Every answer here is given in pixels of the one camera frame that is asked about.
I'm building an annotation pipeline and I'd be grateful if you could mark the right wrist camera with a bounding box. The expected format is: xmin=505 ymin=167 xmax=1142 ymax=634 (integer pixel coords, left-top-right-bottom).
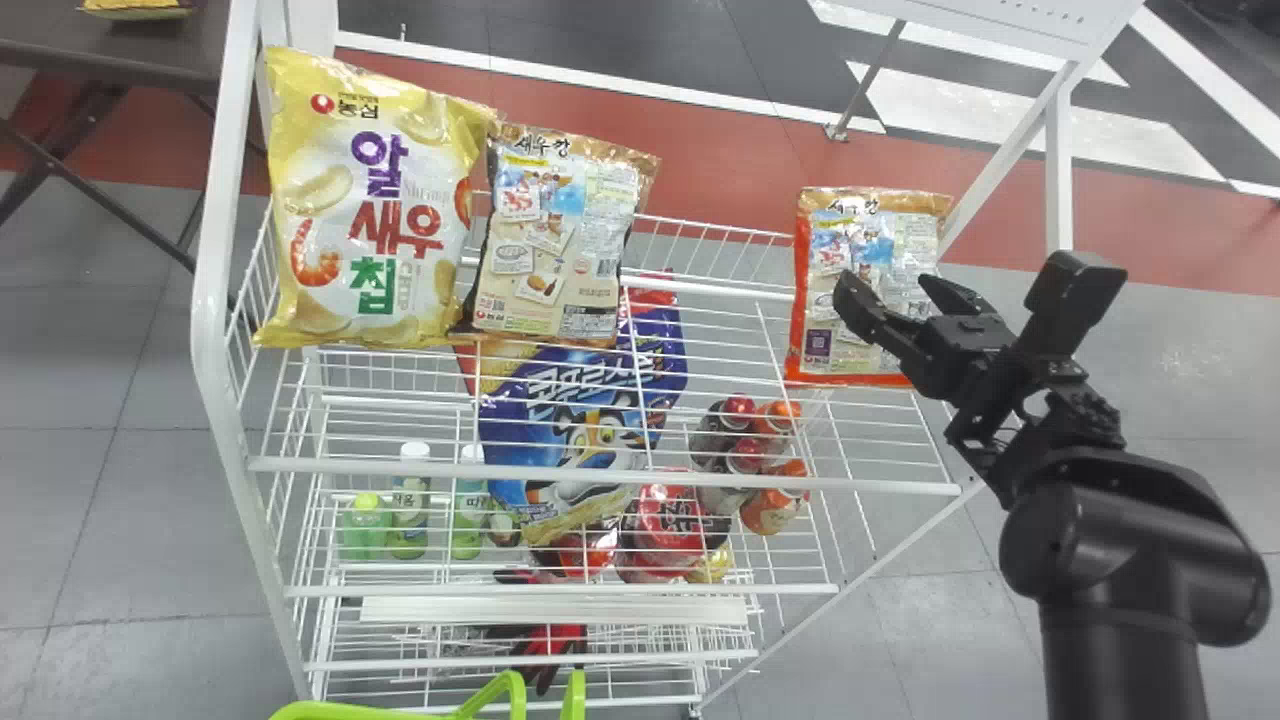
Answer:
xmin=1012 ymin=250 xmax=1130 ymax=383

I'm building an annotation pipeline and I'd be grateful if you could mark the yellow snack packet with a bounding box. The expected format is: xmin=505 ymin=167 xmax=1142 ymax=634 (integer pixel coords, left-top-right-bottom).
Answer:
xmin=251 ymin=46 xmax=499 ymax=352

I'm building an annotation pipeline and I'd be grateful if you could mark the blue cereal bag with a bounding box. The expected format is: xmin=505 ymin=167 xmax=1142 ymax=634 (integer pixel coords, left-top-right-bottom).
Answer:
xmin=453 ymin=272 xmax=690 ymax=547

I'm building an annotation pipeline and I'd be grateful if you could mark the green bottle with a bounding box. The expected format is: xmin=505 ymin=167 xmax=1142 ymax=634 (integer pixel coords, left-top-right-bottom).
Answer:
xmin=389 ymin=441 xmax=434 ymax=562
xmin=341 ymin=491 xmax=389 ymax=562
xmin=449 ymin=444 xmax=492 ymax=562

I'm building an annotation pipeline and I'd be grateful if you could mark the green basket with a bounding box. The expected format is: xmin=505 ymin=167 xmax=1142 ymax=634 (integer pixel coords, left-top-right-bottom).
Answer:
xmin=267 ymin=668 xmax=587 ymax=720

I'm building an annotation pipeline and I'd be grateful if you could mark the dark side table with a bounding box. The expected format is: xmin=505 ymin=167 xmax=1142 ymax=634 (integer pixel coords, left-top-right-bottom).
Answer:
xmin=0 ymin=0 xmax=233 ymax=277

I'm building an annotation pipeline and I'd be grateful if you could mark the orange snack packet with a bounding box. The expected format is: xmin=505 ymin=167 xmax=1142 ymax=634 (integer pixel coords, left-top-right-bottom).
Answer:
xmin=783 ymin=186 xmax=955 ymax=388
xmin=468 ymin=121 xmax=662 ymax=350

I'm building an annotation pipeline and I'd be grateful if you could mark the white wire rack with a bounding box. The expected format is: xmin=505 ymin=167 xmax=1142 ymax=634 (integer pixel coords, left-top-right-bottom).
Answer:
xmin=189 ymin=0 xmax=1147 ymax=720

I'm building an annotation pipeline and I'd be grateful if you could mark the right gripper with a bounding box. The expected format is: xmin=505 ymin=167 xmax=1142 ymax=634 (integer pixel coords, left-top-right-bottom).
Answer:
xmin=831 ymin=269 xmax=1023 ymax=405

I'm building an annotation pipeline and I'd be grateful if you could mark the dark red-capped bottle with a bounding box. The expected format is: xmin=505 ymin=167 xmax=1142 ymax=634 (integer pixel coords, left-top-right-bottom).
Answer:
xmin=698 ymin=437 xmax=768 ymax=517
xmin=689 ymin=394 xmax=757 ymax=472

